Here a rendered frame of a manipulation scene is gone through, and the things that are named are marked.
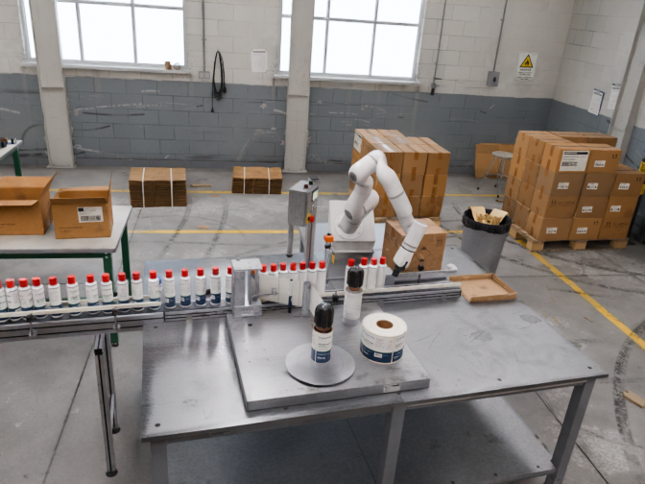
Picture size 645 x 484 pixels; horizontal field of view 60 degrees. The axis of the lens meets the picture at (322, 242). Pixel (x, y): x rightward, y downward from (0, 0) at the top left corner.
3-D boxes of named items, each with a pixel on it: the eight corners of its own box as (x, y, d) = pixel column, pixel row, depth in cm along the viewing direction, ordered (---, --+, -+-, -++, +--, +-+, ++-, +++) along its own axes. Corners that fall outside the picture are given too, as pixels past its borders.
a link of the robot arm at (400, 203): (382, 191, 303) (404, 236, 315) (390, 199, 288) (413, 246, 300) (396, 182, 303) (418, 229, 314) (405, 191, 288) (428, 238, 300)
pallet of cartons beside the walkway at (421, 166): (441, 229, 645) (453, 154, 610) (371, 230, 628) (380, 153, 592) (406, 195, 753) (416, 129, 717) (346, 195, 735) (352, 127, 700)
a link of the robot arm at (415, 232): (401, 237, 308) (406, 244, 299) (412, 216, 304) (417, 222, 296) (414, 243, 310) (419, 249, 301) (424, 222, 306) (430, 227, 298)
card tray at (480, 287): (469, 302, 316) (470, 297, 315) (448, 281, 339) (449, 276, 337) (515, 299, 325) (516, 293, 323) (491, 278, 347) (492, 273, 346)
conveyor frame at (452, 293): (163, 322, 276) (163, 313, 275) (163, 310, 286) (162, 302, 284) (460, 297, 322) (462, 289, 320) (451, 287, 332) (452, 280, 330)
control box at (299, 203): (287, 224, 284) (288, 188, 277) (298, 213, 299) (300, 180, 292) (305, 228, 282) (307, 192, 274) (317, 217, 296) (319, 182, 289)
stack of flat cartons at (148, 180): (130, 207, 639) (128, 181, 626) (131, 192, 687) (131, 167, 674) (187, 206, 656) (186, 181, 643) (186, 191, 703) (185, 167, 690)
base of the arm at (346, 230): (337, 241, 363) (342, 231, 346) (331, 214, 368) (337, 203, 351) (365, 238, 367) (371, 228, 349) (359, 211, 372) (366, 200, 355)
